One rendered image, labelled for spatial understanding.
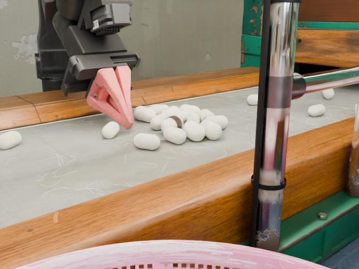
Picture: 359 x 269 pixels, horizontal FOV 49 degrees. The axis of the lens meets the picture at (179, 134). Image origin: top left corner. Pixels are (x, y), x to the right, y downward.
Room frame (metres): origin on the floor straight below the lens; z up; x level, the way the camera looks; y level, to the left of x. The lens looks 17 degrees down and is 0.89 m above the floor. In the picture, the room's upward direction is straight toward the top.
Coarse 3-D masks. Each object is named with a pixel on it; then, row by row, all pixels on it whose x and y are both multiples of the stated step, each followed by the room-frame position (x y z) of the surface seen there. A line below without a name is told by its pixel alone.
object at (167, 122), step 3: (180, 117) 0.50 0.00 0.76; (165, 120) 0.48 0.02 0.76; (168, 120) 0.48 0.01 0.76; (171, 120) 0.48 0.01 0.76; (162, 123) 0.48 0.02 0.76; (165, 123) 0.48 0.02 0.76; (168, 123) 0.48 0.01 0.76; (171, 123) 0.48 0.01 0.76; (174, 123) 0.48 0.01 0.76; (183, 123) 0.50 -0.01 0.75; (162, 126) 0.48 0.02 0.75; (165, 126) 0.48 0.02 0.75; (174, 126) 0.48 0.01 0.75; (162, 129) 0.48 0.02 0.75
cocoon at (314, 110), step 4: (320, 104) 0.59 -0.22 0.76; (312, 108) 0.58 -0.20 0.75; (316, 108) 0.57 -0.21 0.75; (320, 108) 0.58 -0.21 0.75; (324, 108) 0.58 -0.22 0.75; (308, 112) 0.58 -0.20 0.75; (312, 112) 0.57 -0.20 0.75; (316, 112) 0.57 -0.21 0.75; (320, 112) 0.58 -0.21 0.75; (324, 112) 0.58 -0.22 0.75
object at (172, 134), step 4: (168, 128) 0.46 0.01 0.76; (172, 128) 0.45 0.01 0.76; (176, 128) 0.45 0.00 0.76; (164, 132) 0.46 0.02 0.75; (168, 132) 0.45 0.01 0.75; (172, 132) 0.45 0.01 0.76; (176, 132) 0.44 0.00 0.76; (180, 132) 0.44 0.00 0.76; (184, 132) 0.45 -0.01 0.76; (164, 136) 0.46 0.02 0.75; (168, 136) 0.45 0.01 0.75; (172, 136) 0.44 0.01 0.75; (176, 136) 0.44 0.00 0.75; (180, 136) 0.44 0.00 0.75; (184, 136) 0.44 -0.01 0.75; (168, 140) 0.45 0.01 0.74; (172, 140) 0.45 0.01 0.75; (176, 140) 0.44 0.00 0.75; (180, 140) 0.44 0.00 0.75; (184, 140) 0.45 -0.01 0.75
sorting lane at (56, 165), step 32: (224, 96) 0.74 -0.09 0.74; (320, 96) 0.74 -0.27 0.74; (352, 96) 0.74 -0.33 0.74; (32, 128) 0.52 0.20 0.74; (64, 128) 0.52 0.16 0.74; (96, 128) 0.52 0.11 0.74; (224, 128) 0.52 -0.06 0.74; (0, 160) 0.39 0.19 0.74; (32, 160) 0.39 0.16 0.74; (64, 160) 0.39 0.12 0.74; (96, 160) 0.39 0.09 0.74; (128, 160) 0.39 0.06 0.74; (160, 160) 0.39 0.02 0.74; (192, 160) 0.39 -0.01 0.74; (0, 192) 0.32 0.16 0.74; (32, 192) 0.32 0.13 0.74; (64, 192) 0.32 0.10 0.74; (96, 192) 0.32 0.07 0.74; (0, 224) 0.26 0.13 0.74
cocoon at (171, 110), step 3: (168, 108) 0.55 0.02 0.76; (171, 108) 0.55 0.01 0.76; (174, 108) 0.56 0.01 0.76; (177, 108) 0.56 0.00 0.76; (162, 111) 0.55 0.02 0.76; (165, 111) 0.54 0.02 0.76; (168, 111) 0.54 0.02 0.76; (171, 111) 0.55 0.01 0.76; (174, 111) 0.55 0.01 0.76; (177, 111) 0.56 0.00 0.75; (168, 114) 0.54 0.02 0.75; (171, 114) 0.54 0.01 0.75
